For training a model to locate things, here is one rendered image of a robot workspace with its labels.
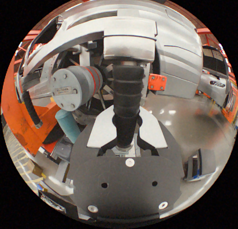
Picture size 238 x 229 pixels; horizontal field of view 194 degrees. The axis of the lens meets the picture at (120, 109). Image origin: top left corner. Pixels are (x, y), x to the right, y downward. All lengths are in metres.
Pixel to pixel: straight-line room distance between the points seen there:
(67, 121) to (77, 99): 0.18
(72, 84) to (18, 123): 0.50
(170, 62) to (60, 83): 0.56
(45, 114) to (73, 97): 0.50
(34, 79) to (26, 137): 0.41
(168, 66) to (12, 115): 1.00
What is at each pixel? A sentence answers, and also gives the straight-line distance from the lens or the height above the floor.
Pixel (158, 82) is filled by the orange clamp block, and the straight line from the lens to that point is 0.33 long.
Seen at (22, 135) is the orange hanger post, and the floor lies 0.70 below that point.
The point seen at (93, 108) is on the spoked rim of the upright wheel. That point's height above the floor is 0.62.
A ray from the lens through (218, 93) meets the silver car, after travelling 2.40.
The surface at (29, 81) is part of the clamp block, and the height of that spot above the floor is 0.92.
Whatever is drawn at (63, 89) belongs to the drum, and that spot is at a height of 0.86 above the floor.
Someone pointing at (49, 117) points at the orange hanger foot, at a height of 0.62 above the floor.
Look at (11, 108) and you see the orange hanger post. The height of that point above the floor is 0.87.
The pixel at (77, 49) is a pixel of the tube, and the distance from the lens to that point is 0.34.
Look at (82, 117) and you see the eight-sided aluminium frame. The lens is 0.49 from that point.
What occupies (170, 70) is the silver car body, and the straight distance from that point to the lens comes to 0.53.
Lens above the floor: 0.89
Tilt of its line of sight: 32 degrees down
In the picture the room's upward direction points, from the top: straight up
